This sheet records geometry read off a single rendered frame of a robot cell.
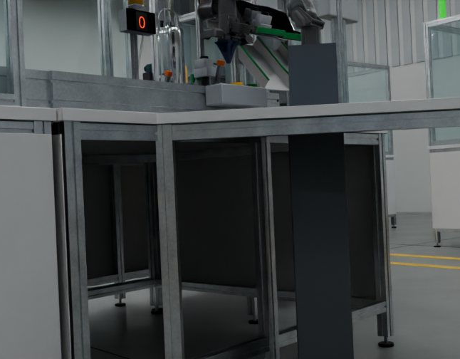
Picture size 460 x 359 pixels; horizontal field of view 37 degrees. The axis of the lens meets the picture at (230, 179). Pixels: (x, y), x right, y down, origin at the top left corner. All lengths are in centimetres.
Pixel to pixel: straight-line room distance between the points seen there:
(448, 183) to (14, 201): 507
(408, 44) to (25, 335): 1098
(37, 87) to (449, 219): 499
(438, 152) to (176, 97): 455
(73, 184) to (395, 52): 1090
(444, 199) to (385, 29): 659
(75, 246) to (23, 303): 18
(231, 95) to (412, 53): 1019
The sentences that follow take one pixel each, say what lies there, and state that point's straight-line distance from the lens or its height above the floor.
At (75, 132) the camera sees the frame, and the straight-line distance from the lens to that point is 168.
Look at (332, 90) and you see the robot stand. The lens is 204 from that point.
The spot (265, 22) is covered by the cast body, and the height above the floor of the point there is 123.
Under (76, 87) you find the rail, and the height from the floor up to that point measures 92.
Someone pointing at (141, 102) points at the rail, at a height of 90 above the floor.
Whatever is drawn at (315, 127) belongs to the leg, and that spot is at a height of 80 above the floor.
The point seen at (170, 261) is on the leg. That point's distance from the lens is 185.
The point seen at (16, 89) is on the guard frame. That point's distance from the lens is 164.
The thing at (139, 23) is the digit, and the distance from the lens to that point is 231.
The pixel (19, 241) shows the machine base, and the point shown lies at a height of 56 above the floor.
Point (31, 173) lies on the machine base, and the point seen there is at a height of 71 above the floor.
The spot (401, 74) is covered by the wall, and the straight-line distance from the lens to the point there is 1225.
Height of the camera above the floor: 67
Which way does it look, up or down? level
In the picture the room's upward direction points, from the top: 3 degrees counter-clockwise
